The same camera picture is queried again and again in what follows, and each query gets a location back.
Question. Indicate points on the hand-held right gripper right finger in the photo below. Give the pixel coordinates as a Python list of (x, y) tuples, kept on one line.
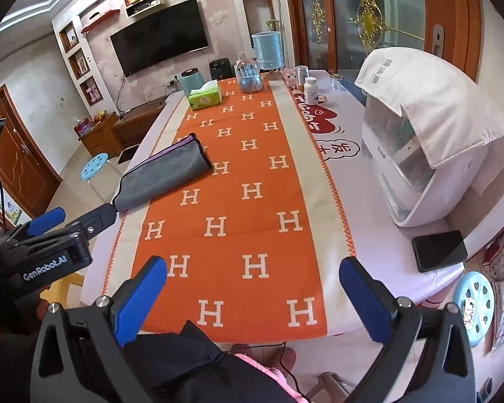
[(367, 302)]

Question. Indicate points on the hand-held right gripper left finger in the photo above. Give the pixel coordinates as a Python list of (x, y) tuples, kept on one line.
[(139, 302)]

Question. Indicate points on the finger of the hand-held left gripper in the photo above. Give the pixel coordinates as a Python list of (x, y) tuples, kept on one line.
[(97, 218), (46, 221)]

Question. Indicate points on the grey towel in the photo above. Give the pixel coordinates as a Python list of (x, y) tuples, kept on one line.
[(164, 172)]

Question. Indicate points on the yellow plastic stool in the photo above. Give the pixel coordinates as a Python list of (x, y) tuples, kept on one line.
[(63, 289)]

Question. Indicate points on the blue plastic stool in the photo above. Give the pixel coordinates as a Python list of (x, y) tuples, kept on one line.
[(474, 302), (95, 166)]

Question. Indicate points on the black floor mat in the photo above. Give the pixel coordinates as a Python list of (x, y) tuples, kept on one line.
[(128, 154)]

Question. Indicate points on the brown wooden door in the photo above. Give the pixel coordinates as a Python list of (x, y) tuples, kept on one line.
[(17, 151)]

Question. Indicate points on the person's dark jacket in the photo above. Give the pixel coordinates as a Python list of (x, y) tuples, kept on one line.
[(193, 365)]

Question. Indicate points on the black smartphone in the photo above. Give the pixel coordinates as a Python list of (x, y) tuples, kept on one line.
[(440, 251)]

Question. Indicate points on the red snack bag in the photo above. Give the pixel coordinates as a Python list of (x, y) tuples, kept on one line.
[(84, 127)]

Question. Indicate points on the wooden television cabinet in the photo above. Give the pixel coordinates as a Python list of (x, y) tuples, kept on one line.
[(130, 124)]

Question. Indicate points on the person's pink clothing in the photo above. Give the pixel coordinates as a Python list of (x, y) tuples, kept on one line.
[(273, 380)]

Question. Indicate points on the white domed appliance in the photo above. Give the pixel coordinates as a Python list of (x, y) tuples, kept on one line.
[(397, 168)]

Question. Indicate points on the orange patterned blanket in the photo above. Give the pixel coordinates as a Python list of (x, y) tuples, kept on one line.
[(235, 201)]

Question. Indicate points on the green tissue box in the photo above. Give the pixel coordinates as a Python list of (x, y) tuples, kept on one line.
[(205, 96)]

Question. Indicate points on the teal kettle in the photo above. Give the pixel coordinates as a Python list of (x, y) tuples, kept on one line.
[(192, 83)]

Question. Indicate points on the black television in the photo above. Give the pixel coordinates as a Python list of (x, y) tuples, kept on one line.
[(159, 37)]

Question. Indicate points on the light blue round jar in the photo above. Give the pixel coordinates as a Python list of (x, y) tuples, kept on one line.
[(248, 80)]

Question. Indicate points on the white cloth cover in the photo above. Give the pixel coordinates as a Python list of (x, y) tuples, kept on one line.
[(437, 105)]

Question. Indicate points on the white pill bottle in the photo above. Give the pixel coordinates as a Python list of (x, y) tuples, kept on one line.
[(311, 91)]

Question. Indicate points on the small glass jar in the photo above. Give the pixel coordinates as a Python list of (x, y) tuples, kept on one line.
[(336, 84)]

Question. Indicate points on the pink small figurine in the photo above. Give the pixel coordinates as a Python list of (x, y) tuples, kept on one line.
[(289, 79)]

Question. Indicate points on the blue cylindrical organizer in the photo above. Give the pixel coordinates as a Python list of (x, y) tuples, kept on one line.
[(267, 50)]

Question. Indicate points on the wooden glass sliding door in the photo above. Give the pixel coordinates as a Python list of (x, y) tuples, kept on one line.
[(361, 16)]

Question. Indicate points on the white wall shelf unit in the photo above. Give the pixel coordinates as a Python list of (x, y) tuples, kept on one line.
[(80, 63)]

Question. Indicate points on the red wall shelf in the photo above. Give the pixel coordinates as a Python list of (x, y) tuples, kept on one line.
[(101, 21)]

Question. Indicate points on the white box wall shelf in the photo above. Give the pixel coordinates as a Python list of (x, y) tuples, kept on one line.
[(142, 5)]

